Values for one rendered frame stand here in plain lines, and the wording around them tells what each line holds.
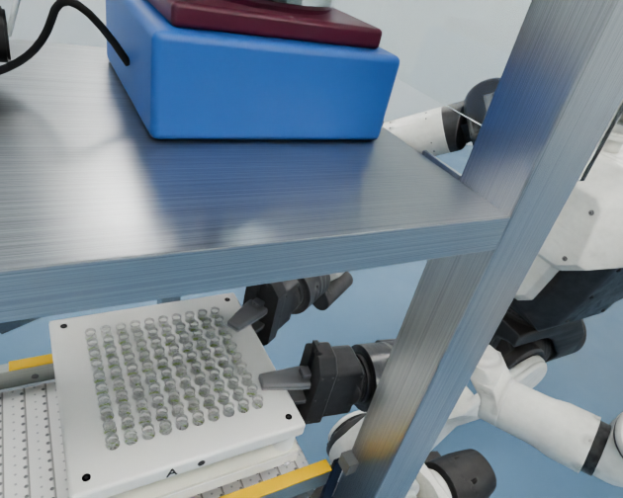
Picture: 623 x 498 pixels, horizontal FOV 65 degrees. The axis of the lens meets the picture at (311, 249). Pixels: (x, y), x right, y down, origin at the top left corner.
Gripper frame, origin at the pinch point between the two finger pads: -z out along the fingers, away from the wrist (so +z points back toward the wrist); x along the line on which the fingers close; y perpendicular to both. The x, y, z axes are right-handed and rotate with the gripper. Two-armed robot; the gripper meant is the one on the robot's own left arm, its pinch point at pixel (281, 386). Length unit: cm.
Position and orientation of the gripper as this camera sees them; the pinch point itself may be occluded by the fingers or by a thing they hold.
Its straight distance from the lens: 63.7
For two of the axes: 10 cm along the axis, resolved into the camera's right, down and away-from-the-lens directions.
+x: -2.2, 8.2, 5.2
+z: 9.2, -0.1, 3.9
